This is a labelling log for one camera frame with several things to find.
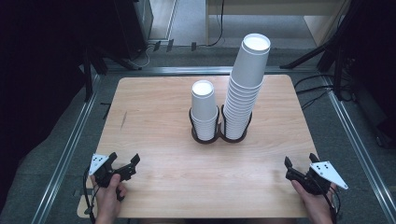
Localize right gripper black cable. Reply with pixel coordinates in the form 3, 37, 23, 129
323, 186, 342, 224

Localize light wooden furniture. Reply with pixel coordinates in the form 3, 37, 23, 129
205, 0, 354, 49

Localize black cabinet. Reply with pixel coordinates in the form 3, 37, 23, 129
112, 0, 154, 61

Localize black stand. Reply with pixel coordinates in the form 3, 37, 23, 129
81, 46, 109, 103

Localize grey tape strip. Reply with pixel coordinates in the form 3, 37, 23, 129
72, 188, 94, 198

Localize tall stack of white cups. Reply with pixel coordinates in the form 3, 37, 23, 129
222, 75, 265, 141

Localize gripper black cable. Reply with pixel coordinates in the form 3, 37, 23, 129
323, 186, 342, 224
81, 167, 97, 224

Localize black floor cables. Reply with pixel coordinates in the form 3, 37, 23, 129
293, 73, 357, 110

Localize black tripod leg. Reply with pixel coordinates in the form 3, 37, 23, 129
279, 41, 332, 70

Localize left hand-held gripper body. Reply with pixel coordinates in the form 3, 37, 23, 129
89, 153, 137, 189

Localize person's left hand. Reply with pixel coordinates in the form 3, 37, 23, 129
90, 173, 128, 218

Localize person's right hand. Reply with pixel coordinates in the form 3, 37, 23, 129
290, 180, 338, 219

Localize short stack of white cups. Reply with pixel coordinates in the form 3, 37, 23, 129
190, 79, 219, 142

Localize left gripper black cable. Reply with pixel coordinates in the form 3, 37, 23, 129
81, 167, 97, 224

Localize white cable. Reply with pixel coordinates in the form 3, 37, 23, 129
130, 43, 157, 70

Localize hanging black cable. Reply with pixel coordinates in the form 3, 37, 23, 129
206, 0, 226, 49

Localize black double cup holder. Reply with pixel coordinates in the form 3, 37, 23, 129
188, 104, 253, 145

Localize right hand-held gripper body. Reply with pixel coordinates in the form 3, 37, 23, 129
285, 161, 349, 196

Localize metal frame rail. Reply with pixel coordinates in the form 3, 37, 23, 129
30, 74, 103, 224
104, 65, 326, 77
321, 74, 396, 223

